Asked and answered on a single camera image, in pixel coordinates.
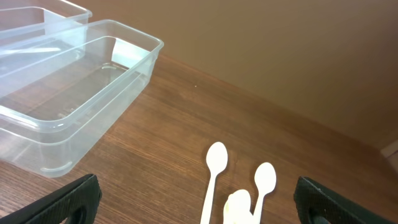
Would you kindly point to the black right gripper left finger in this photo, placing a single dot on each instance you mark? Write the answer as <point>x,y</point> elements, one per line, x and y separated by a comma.
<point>75,203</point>

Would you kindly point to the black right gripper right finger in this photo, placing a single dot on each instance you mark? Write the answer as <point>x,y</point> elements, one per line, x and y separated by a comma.
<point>316,203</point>

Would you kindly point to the white plastic spoon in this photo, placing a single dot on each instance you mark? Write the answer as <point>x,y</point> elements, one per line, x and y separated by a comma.
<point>265,180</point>
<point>216,160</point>

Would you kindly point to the white spoon crossing diagonal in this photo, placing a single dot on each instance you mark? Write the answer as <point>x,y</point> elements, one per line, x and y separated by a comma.
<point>237,208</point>

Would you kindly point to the right clear plastic container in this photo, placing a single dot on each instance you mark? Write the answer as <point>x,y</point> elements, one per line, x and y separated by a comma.
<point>61,92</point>

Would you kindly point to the clear plastic container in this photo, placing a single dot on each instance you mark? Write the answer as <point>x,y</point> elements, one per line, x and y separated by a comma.
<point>61,92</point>
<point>24,20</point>

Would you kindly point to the left clear plastic container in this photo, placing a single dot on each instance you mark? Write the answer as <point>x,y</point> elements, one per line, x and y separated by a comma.
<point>24,20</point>

